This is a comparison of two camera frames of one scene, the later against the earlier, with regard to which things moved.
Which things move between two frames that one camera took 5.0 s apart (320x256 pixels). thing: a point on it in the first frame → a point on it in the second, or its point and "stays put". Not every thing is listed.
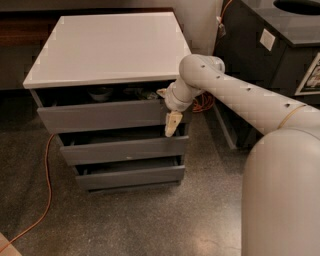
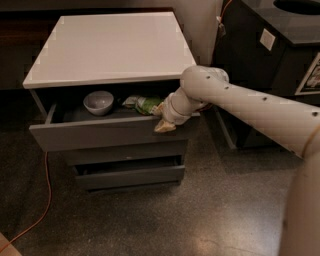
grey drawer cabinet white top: (95, 89) stays put
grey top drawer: (109, 107) → (74, 128)
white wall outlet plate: (267, 39) stays put
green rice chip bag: (141, 93) → (143, 103)
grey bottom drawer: (110, 175) stays put
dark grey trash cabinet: (273, 45) stays put
